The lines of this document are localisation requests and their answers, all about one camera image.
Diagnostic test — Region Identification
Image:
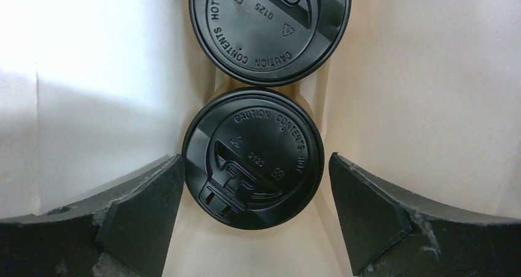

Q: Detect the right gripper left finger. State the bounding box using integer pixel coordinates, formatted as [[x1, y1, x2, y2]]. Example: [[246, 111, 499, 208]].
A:
[[1, 155, 185, 276]]

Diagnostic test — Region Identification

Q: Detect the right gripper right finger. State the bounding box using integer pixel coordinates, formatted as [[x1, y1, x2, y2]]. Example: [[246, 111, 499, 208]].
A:
[[329, 153, 520, 276]]

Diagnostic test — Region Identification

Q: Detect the black lid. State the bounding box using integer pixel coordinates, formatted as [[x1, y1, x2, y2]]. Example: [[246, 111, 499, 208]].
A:
[[189, 0, 352, 87], [182, 87, 324, 230]]

